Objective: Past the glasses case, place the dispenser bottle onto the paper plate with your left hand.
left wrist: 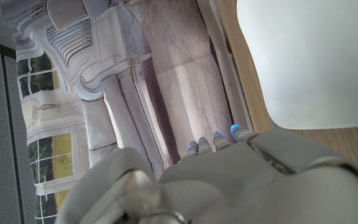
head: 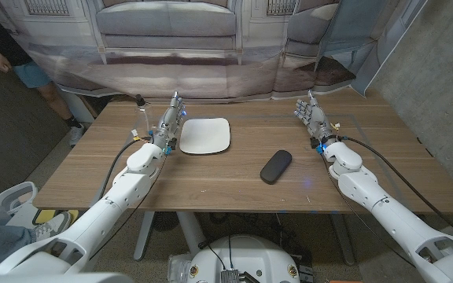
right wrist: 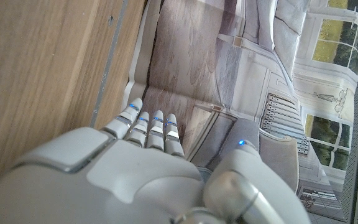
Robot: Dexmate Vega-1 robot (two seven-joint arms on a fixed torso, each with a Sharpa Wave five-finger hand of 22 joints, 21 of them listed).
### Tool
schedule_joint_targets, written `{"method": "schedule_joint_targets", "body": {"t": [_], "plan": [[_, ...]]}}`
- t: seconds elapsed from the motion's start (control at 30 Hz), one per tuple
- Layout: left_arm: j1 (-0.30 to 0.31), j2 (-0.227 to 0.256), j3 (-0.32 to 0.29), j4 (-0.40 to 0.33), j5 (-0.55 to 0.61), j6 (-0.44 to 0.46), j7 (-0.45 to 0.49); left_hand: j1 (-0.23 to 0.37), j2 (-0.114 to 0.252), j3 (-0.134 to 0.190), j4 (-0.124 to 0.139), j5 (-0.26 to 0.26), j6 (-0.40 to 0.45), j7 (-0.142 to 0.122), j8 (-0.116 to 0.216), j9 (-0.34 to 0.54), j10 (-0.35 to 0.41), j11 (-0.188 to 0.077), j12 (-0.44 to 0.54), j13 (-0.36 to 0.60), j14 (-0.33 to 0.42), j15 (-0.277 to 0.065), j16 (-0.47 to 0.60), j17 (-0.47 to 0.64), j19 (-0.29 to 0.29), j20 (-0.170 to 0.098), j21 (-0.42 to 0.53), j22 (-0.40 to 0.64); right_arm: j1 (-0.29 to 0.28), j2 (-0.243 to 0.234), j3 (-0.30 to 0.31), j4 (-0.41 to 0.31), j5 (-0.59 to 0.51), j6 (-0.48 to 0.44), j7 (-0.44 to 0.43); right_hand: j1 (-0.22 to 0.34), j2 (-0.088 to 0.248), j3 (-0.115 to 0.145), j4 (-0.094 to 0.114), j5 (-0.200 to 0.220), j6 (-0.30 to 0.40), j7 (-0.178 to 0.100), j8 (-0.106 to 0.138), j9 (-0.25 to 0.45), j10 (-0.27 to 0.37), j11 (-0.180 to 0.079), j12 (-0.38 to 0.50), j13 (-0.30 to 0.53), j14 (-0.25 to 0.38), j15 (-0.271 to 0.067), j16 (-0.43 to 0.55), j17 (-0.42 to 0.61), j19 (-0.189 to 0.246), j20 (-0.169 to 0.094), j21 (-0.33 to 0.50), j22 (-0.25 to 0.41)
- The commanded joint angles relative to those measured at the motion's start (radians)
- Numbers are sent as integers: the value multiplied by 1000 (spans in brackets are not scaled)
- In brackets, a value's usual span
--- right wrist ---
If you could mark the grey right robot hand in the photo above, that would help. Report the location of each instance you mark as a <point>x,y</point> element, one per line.
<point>129,177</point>

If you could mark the printed living room backdrop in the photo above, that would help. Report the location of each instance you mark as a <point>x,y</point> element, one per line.
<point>197,56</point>

